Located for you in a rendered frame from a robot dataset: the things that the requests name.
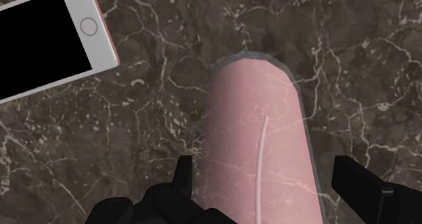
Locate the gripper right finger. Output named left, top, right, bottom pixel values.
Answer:
left=331, top=155, right=422, bottom=224

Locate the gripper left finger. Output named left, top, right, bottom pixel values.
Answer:
left=86, top=155, right=237, bottom=224

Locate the pink translucent rounded bottle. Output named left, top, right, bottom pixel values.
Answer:
left=194, top=51, right=328, bottom=224

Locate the white smartphone with black screen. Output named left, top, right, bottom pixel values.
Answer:
left=0, top=0, right=121, bottom=105

